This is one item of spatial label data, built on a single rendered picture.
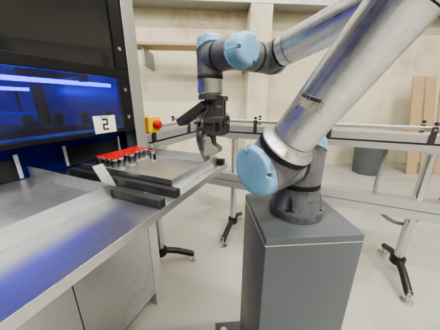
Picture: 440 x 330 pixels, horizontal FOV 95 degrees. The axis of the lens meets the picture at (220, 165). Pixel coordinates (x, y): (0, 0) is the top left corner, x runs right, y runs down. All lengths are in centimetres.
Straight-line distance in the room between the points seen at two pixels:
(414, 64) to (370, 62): 453
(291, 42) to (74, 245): 59
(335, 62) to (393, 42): 6
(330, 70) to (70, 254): 47
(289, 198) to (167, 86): 306
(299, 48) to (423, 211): 133
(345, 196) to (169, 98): 277
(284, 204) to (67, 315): 80
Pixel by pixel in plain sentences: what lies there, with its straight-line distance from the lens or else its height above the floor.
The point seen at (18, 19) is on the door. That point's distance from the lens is 77.
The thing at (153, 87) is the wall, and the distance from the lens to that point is 349.
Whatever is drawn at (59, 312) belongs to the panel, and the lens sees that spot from 96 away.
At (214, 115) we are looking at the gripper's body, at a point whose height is 106.
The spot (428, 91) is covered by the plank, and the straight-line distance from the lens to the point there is 459.
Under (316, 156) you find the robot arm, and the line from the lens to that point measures 54.
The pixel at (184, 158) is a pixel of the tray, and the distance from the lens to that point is 79.
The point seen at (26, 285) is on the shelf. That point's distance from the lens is 38.
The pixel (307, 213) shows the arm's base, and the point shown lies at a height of 82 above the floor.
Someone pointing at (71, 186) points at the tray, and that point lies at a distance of 66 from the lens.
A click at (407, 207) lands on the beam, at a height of 50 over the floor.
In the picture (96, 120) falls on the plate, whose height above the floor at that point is 103.
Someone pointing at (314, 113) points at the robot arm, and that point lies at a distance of 37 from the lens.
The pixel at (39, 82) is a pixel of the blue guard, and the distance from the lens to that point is 75.
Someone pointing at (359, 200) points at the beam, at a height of 50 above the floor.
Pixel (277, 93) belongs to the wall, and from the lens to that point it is 360.
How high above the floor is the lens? 110
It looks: 17 degrees down
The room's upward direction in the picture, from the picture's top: straight up
